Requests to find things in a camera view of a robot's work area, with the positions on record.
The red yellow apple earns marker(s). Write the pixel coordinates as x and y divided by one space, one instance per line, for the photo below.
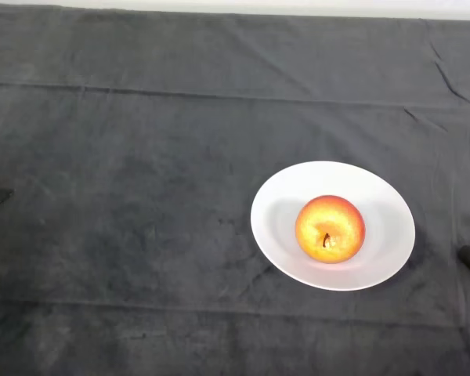
331 229

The dark grey table cloth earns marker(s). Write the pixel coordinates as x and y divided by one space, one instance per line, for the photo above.
141 117

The white round plate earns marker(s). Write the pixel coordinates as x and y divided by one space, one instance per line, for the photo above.
387 235

